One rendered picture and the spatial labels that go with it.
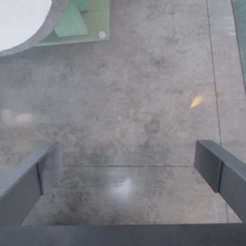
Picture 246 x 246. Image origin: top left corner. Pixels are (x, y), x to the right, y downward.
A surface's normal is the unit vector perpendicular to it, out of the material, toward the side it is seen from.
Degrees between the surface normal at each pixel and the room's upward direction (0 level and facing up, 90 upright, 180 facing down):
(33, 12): 90
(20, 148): 0
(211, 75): 0
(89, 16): 0
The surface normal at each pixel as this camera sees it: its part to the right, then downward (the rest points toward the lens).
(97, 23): -0.12, -0.16
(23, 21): 0.01, 0.99
